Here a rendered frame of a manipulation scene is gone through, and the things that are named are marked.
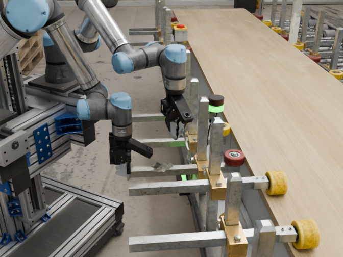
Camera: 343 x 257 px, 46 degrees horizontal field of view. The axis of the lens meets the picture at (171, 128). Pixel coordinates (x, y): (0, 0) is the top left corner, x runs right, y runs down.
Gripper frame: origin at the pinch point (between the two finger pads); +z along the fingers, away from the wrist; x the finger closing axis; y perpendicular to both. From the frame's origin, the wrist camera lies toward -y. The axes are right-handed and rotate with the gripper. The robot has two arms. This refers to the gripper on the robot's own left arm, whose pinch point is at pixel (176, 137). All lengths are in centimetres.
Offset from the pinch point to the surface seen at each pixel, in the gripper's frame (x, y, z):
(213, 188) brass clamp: 2.9, -31.9, 1.0
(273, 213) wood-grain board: -12.7, -44.1, 7.5
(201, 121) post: -9.6, -2.0, -6.2
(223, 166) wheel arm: -16.7, -9.0, 12.4
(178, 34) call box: -35, 68, -18
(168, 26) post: -62, 138, -3
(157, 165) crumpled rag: 7.2, 1.6, 11.9
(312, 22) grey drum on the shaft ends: -235, 173, 19
